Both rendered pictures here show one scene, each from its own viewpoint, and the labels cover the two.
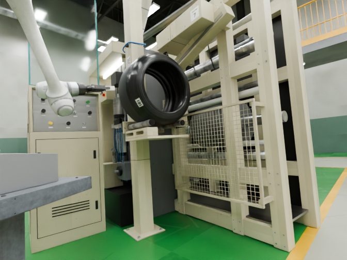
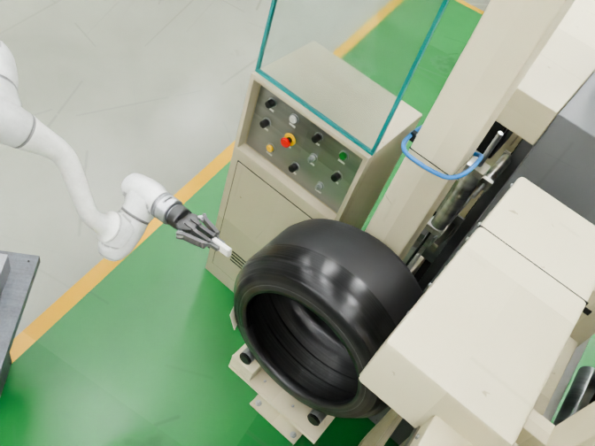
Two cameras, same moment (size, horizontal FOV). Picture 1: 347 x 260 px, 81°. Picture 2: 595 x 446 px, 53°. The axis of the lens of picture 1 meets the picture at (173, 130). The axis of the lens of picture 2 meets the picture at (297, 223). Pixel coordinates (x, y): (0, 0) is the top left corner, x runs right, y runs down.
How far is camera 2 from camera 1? 2.17 m
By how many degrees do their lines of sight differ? 73
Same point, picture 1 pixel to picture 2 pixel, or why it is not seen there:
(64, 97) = (105, 244)
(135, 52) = (407, 178)
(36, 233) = (212, 257)
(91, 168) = not seen: hidden behind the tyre
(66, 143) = (273, 196)
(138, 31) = (458, 126)
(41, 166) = not seen: outside the picture
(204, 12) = (375, 379)
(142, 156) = not seen: hidden behind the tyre
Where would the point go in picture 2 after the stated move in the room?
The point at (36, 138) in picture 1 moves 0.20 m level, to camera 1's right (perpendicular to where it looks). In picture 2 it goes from (239, 159) to (248, 196)
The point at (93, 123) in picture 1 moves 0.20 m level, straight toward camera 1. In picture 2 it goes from (336, 196) to (296, 212)
